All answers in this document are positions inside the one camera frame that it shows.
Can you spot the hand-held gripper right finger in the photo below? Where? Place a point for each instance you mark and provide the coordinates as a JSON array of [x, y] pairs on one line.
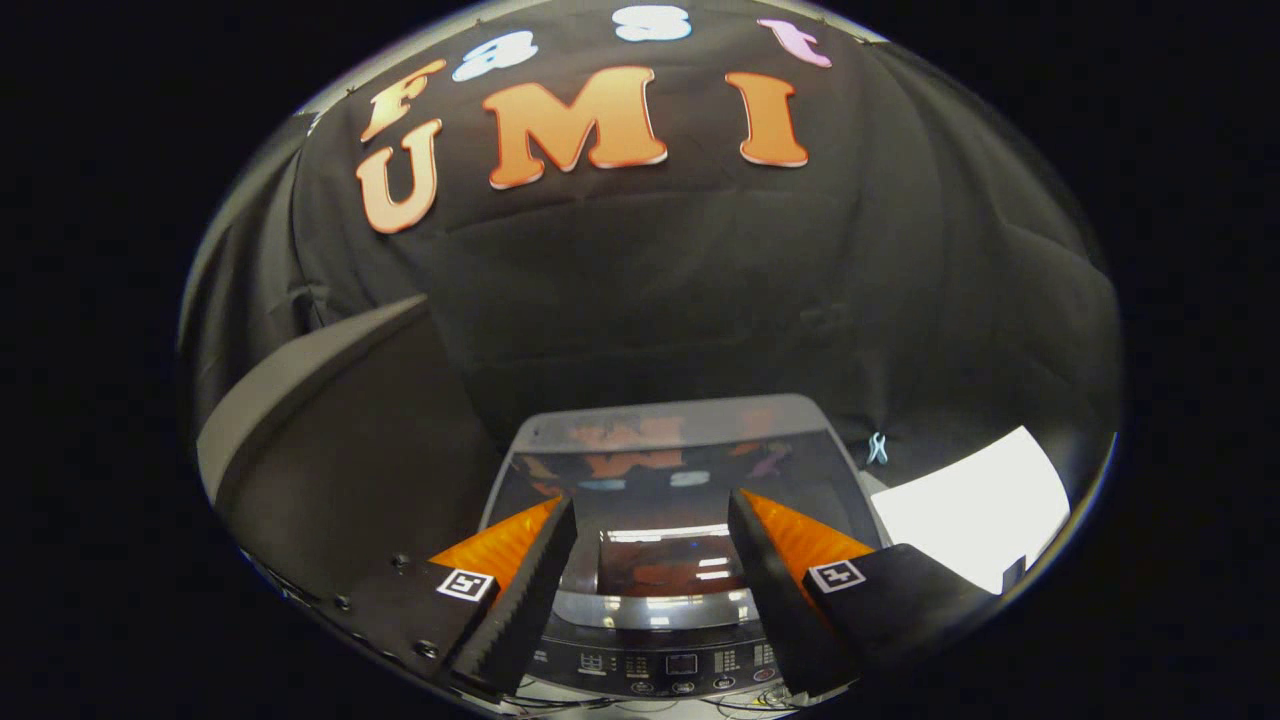
[[775, 600]]

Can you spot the grey platform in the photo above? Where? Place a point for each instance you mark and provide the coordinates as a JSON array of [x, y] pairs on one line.
[[350, 450]]

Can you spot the grey washing machine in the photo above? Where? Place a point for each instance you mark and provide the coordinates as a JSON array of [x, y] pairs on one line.
[[680, 665]]

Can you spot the black backdrop cloth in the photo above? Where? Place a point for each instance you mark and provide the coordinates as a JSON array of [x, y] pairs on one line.
[[700, 280]]

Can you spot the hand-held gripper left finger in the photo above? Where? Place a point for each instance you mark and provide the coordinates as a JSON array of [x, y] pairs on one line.
[[525, 600]]

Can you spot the white sheet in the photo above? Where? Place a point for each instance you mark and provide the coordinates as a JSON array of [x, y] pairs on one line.
[[985, 510]]

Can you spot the small light blue clip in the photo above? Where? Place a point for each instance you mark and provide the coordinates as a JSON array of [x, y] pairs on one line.
[[877, 447]]

